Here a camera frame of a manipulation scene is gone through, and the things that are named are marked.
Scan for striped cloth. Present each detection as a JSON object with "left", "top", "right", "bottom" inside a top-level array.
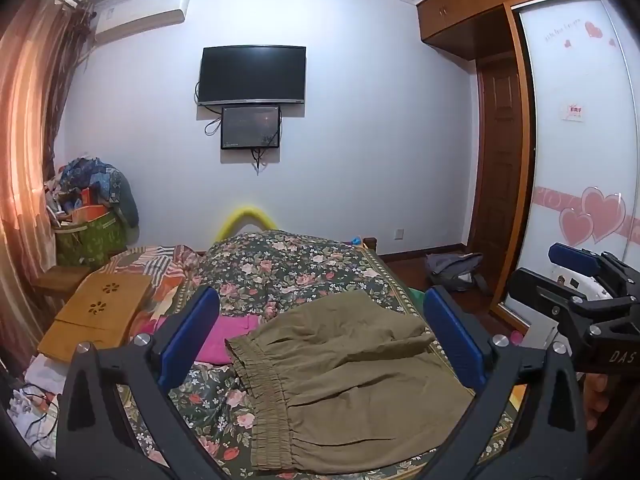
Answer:
[{"left": 106, "top": 244, "right": 202, "bottom": 286}]

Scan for grey backpack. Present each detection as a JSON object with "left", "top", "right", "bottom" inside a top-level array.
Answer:
[{"left": 425, "top": 252, "right": 488, "bottom": 293}]

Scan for wooden stool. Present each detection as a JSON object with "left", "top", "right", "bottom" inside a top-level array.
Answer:
[{"left": 34, "top": 265, "right": 94, "bottom": 307}]

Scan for green bag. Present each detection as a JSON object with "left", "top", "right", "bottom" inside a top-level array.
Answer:
[{"left": 54, "top": 210, "right": 127, "bottom": 268}]

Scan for olive green pants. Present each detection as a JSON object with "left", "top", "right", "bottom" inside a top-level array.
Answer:
[{"left": 225, "top": 290, "right": 476, "bottom": 473}]

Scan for reddish brown curtain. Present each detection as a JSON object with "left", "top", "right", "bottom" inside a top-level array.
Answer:
[{"left": 0, "top": 0, "right": 97, "bottom": 378}]

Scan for bamboo lap desk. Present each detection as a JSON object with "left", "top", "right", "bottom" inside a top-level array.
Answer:
[{"left": 37, "top": 271, "right": 153, "bottom": 363}]

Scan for pile of clothes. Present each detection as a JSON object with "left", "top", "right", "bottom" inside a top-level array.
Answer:
[{"left": 44, "top": 156, "right": 141, "bottom": 228}]

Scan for floral blanket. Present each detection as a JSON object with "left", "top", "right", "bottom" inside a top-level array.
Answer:
[{"left": 115, "top": 230, "right": 521, "bottom": 480}]

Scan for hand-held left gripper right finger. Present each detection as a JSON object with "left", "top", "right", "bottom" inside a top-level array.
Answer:
[{"left": 419, "top": 285, "right": 588, "bottom": 480}]

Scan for wardrobe with heart-print door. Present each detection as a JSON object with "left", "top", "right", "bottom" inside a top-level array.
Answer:
[{"left": 492, "top": 0, "right": 640, "bottom": 333}]

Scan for white cloth with cables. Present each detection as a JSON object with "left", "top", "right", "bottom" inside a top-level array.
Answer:
[{"left": 7, "top": 354, "right": 68, "bottom": 461}]

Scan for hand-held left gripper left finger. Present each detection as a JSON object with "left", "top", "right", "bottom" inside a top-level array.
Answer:
[{"left": 55, "top": 285, "right": 236, "bottom": 480}]

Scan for person's right hand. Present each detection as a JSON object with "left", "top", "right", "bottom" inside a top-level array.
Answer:
[{"left": 581, "top": 373, "right": 610, "bottom": 434}]

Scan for yellow foam tube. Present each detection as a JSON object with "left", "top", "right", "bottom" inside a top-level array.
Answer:
[{"left": 215, "top": 204, "right": 280, "bottom": 244}]

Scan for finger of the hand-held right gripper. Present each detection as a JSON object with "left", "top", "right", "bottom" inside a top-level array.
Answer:
[
  {"left": 509, "top": 267, "right": 591, "bottom": 322},
  {"left": 548, "top": 242, "right": 623, "bottom": 283}
]

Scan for wooden overhead cabinet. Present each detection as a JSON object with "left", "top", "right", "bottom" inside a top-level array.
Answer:
[{"left": 414, "top": 0, "right": 598, "bottom": 62}]

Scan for wall-mounted black television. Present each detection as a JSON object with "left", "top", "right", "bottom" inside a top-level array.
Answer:
[{"left": 197, "top": 45, "right": 307, "bottom": 109}]

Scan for white air conditioner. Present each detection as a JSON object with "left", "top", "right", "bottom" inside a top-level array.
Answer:
[{"left": 92, "top": 0, "right": 193, "bottom": 37}]

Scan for small black monitor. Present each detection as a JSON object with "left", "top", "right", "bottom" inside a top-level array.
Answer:
[{"left": 220, "top": 104, "right": 281, "bottom": 150}]

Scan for brown wooden door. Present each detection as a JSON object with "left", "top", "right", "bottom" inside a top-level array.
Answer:
[{"left": 466, "top": 54, "right": 522, "bottom": 257}]

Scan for pink cloth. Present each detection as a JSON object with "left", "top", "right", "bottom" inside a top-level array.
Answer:
[{"left": 155, "top": 314, "right": 263, "bottom": 365}]

